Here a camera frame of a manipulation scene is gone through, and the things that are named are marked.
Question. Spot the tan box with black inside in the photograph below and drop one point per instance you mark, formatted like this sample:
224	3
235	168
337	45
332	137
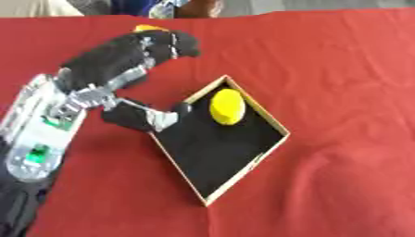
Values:
221	145

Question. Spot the yellow oval toy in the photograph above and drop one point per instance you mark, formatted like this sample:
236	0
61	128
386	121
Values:
227	106

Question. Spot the person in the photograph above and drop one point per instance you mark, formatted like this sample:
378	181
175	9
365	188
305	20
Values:
162	7

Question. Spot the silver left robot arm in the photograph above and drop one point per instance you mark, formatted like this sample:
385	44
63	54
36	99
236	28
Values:
40	129

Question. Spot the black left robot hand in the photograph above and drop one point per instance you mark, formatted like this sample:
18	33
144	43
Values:
116	60

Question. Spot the small yellow toy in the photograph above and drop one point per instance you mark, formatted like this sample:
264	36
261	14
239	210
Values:
147	28

